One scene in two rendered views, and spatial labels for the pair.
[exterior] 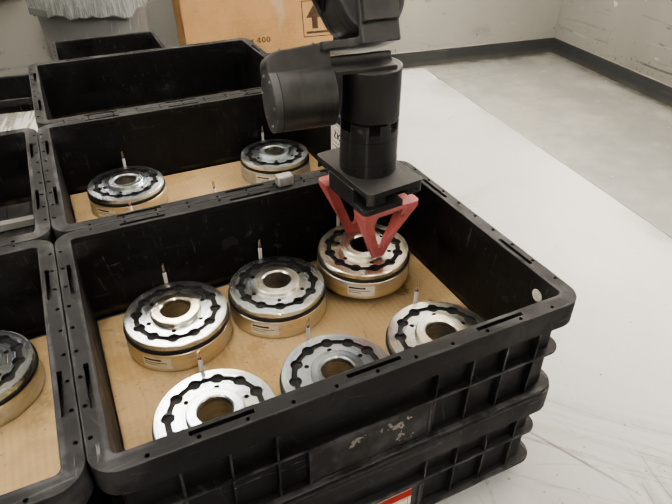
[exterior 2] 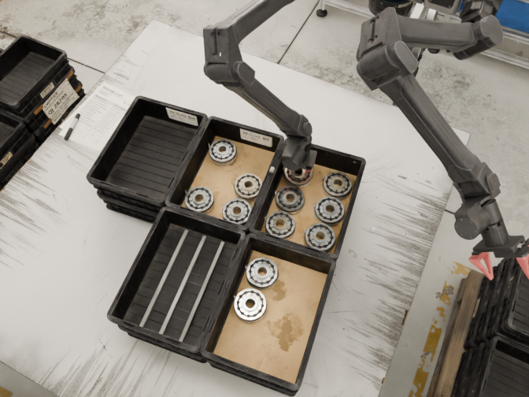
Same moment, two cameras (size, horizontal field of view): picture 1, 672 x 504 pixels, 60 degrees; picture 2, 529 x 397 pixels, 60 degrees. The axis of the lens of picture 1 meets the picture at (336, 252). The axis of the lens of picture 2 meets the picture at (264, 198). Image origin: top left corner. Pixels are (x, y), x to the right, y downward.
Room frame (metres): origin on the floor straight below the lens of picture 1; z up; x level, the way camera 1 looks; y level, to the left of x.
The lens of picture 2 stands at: (0.00, 0.66, 2.27)
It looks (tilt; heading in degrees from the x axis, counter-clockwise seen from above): 61 degrees down; 316
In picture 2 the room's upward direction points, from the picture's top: 1 degrees counter-clockwise
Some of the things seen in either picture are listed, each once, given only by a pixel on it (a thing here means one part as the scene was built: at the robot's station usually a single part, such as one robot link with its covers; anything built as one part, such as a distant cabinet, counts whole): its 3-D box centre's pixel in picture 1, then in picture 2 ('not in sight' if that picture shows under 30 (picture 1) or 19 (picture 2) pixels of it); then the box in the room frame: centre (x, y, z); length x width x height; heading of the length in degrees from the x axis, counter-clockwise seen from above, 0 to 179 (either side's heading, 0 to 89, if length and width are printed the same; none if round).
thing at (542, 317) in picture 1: (300, 274); (309, 194); (0.43, 0.03, 0.92); 0.40 x 0.30 x 0.02; 116
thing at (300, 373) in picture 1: (338, 374); (329, 209); (0.36, 0.00, 0.86); 0.10 x 0.10 x 0.01
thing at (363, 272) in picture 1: (363, 249); (298, 172); (0.54, -0.03, 0.87); 0.10 x 0.10 x 0.01
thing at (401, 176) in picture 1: (368, 149); (301, 152); (0.53, -0.03, 0.99); 0.10 x 0.07 x 0.07; 31
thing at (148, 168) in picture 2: (167, 109); (153, 155); (0.97, 0.29, 0.87); 0.40 x 0.30 x 0.11; 116
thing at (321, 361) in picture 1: (338, 371); (330, 209); (0.36, 0.00, 0.86); 0.05 x 0.05 x 0.01
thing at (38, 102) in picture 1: (162, 80); (149, 147); (0.97, 0.29, 0.92); 0.40 x 0.30 x 0.02; 116
